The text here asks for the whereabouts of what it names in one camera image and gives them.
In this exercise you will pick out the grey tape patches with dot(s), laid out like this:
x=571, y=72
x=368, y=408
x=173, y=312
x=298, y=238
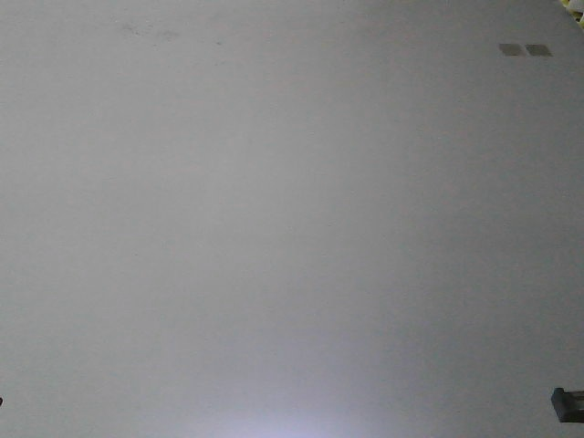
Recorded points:
x=517, y=50

